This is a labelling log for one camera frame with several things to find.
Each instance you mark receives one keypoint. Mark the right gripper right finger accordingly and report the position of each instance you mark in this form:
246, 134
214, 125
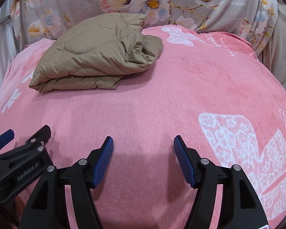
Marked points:
240, 206

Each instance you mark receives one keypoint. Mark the grey floral bedding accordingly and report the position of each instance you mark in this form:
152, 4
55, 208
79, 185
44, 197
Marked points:
253, 20

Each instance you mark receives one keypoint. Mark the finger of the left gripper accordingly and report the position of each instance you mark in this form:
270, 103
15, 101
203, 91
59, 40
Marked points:
6, 137
40, 138

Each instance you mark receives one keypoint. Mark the pink butterfly print blanket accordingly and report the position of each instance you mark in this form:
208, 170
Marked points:
208, 88

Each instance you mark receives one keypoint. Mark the person's left hand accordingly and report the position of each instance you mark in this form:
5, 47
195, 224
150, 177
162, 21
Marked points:
16, 208

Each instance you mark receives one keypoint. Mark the beige curtain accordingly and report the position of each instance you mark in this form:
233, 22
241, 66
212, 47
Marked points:
274, 54

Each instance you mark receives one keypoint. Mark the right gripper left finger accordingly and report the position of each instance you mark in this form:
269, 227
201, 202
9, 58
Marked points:
65, 193

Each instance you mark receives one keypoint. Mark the silver grey curtain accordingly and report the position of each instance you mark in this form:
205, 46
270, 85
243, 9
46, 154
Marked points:
8, 46

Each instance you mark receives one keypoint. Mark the olive quilted puffer jacket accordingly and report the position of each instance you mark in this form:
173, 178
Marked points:
97, 53

